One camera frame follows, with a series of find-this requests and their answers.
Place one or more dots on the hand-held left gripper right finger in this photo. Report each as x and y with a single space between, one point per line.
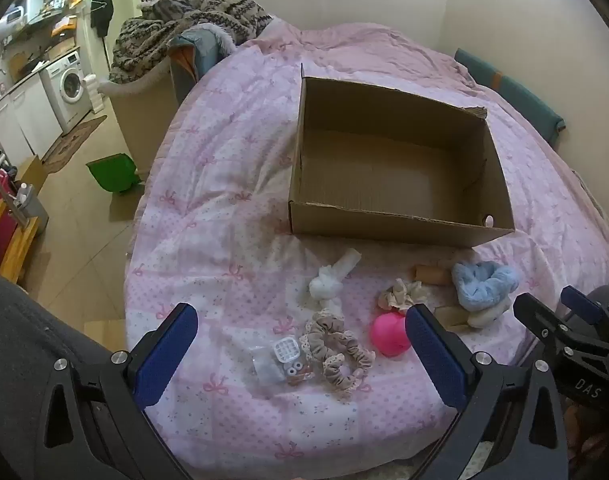
434 355

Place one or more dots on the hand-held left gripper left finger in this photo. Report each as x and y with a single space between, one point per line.
164 355

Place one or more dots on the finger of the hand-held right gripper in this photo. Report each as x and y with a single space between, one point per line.
537 317
577 300

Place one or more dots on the cream fluffy scrunchie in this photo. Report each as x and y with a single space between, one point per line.
487 316

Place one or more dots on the pink round toy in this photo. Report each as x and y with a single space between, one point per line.
387 335

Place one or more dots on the blue fluffy scrunchie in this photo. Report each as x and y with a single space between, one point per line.
472 295

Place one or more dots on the beige lace scrunchie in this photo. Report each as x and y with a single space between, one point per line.
309 342

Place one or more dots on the beige block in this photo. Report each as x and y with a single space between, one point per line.
452 316

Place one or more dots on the small cream lace scrunchie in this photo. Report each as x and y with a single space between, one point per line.
399 292

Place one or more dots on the brown cardboard tube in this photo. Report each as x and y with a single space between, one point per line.
432 275

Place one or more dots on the clear bag of small toys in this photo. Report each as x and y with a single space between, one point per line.
284 360

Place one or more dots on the white plush toy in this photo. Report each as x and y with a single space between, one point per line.
324 280

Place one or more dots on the pink patterned quilt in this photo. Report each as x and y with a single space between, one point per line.
224 185

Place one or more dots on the yellow wooden chair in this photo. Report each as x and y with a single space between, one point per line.
19 245

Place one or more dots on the green dustpan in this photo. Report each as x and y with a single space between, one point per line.
112 172

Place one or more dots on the grey bin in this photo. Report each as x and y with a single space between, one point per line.
32 210

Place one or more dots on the small cardboard box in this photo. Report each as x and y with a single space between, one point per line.
32 172

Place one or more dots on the patterned floor rug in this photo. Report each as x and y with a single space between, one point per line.
72 142

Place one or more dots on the beige armchair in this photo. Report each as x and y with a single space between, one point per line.
134 120

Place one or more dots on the white paper towel rolls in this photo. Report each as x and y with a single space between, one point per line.
94 92

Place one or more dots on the white kitchen cabinets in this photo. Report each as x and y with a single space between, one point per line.
24 115

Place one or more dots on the white washing machine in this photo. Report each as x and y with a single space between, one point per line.
69 85

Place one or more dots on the teal cushion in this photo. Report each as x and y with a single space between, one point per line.
204 55

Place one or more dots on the knitted patterned blanket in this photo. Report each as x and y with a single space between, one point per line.
149 40

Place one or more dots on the black hanging garment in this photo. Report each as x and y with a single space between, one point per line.
103 10

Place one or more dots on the teal wall pad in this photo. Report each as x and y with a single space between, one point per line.
514 95

